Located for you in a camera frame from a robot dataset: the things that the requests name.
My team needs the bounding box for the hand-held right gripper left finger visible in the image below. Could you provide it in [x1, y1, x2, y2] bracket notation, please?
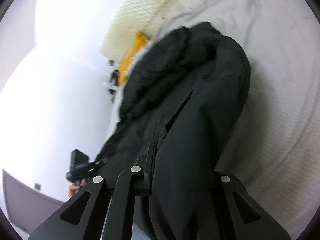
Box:
[27, 142, 157, 240]

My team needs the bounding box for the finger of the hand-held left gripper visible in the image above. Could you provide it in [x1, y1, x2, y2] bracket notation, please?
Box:
[88, 158, 108, 172]

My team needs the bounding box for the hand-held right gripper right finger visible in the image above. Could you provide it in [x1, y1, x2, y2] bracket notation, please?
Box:
[215, 172, 292, 240]

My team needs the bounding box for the black puffer jacket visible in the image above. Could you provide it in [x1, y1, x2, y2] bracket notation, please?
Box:
[100, 22, 252, 240]

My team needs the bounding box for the person's left hand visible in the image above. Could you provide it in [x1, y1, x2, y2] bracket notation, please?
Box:
[69, 184, 84, 195]

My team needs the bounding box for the grey door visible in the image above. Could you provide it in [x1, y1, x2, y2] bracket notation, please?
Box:
[2, 169, 66, 233]

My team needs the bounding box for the yellow pillow with crown print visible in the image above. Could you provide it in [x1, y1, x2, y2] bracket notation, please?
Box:
[116, 31, 149, 85]

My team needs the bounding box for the cream quilted headboard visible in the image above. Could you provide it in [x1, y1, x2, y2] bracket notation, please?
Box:
[100, 0, 198, 63]

